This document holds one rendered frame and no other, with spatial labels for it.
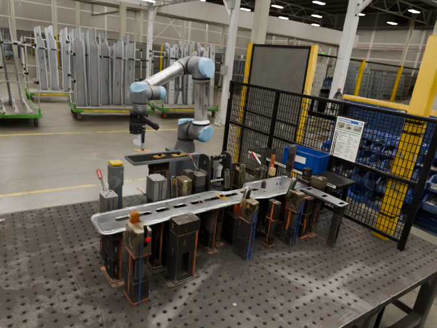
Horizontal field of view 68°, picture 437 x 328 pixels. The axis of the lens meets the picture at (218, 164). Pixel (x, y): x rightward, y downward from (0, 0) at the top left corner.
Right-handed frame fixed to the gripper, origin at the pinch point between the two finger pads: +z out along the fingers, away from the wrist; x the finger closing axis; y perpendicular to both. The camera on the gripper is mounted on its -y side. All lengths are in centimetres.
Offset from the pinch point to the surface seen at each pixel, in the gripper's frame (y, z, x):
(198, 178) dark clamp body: -32.4, 16.9, 5.6
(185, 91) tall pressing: -195, 56, -798
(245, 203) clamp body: -52, 21, 33
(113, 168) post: 15.5, 9.7, 7.8
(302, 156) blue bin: -117, 11, -20
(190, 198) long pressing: -24.8, 23.1, 18.8
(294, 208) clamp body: -88, 29, 26
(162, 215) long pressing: -6.8, 23.1, 37.6
